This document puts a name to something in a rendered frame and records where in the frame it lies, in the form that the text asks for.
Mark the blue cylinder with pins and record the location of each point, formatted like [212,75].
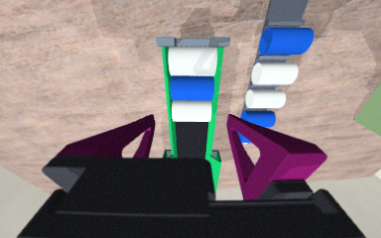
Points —
[195,88]
[262,118]
[243,139]
[286,41]

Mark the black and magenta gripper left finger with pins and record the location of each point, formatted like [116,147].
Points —
[111,143]

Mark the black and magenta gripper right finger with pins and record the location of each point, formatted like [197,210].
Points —
[282,157]

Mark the white cylinder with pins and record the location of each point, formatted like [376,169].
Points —
[265,98]
[192,61]
[274,73]
[191,111]

